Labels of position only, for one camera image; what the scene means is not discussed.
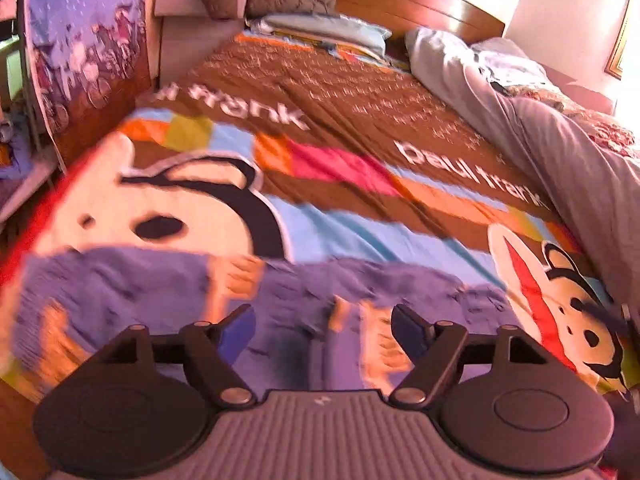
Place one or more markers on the blue printed wardrobe curtain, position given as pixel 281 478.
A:
pixel 80 10

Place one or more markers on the blue pants with orange print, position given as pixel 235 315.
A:
pixel 125 285

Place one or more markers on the grey duvet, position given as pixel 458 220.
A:
pixel 575 150

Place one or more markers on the wooden headboard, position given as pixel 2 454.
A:
pixel 425 5

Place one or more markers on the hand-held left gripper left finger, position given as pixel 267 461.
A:
pixel 235 331

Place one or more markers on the floral cloth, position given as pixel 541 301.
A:
pixel 615 130

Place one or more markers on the colourful printed blanket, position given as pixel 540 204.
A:
pixel 350 125

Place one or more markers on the light blue pillow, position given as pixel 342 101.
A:
pixel 510 65

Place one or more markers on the grey nightstand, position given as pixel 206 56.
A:
pixel 190 40

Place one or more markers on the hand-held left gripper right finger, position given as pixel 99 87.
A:
pixel 407 332

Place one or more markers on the framed wall picture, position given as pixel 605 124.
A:
pixel 617 45

